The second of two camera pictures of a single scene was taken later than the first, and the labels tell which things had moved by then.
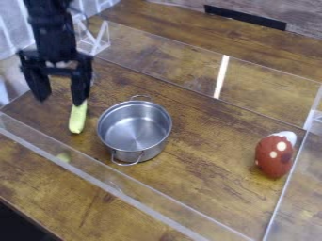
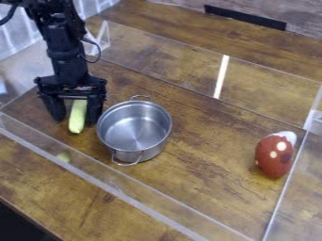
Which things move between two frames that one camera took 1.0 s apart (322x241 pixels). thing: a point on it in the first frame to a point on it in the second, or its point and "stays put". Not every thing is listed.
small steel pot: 132,128 stays put
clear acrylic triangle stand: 88,43 stays put
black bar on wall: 244,17 stays put
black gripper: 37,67 to 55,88
